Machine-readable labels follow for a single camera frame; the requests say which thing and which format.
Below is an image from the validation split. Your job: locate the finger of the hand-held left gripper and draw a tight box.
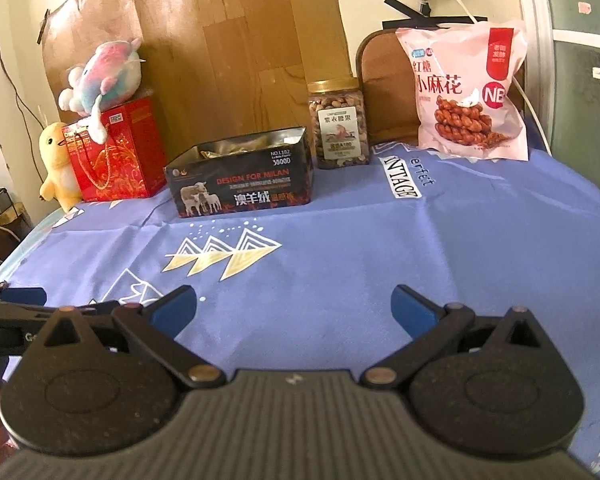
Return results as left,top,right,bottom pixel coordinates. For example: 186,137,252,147
0,285,123,322

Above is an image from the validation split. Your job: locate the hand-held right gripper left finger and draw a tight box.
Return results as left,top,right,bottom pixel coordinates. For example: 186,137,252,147
35,285,226,390

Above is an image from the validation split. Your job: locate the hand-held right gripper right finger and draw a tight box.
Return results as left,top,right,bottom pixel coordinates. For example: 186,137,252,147
364,285,548,388

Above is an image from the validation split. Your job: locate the black sheep-print box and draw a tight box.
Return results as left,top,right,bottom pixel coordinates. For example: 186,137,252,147
164,126,313,219

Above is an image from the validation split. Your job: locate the clear peanut bag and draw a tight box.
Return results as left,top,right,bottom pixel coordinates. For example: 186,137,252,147
215,132,286,156

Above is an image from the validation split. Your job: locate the wooden stool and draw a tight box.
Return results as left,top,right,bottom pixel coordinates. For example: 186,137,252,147
0,202,33,241

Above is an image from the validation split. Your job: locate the blue printed tablecloth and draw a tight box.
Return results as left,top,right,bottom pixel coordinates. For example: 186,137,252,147
0,137,600,476

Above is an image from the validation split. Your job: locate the yellow duck plush toy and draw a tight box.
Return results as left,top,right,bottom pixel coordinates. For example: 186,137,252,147
38,121,83,213

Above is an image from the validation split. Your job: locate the red gift bag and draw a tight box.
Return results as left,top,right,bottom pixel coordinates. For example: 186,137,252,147
62,97,168,203

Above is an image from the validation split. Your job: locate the clear nut jar gold lid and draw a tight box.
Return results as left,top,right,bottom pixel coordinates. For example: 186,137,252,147
307,79,372,170

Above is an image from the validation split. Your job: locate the pastel plush toy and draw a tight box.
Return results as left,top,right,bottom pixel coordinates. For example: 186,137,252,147
57,37,145,145

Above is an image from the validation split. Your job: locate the large pink snack bag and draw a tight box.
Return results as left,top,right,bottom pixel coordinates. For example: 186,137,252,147
395,19,530,162

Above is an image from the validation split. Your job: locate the wood grain board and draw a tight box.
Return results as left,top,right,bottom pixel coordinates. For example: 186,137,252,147
130,0,353,161

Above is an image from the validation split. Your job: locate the brown paper sheet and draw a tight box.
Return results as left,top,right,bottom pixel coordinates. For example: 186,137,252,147
40,0,153,126

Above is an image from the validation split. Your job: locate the glass door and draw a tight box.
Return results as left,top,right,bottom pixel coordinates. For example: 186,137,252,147
522,0,600,211

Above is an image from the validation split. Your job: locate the black wall cable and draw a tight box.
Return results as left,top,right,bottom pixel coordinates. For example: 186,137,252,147
0,0,43,126

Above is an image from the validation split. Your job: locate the white cable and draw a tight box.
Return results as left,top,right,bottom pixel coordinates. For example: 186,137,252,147
437,0,556,158

